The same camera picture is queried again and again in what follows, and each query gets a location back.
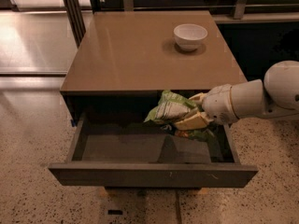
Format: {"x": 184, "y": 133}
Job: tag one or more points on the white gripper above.
{"x": 218, "y": 104}

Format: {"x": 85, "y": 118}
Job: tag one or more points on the green rice chip bag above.
{"x": 173, "y": 107}

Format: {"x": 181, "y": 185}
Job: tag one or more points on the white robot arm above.
{"x": 274, "y": 97}

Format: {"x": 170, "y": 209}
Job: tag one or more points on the open grey top drawer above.
{"x": 122, "y": 151}

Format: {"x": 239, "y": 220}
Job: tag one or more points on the brown drawer cabinet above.
{"x": 126, "y": 59}

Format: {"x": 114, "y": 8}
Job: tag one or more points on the white ceramic bowl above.
{"x": 189, "y": 36}

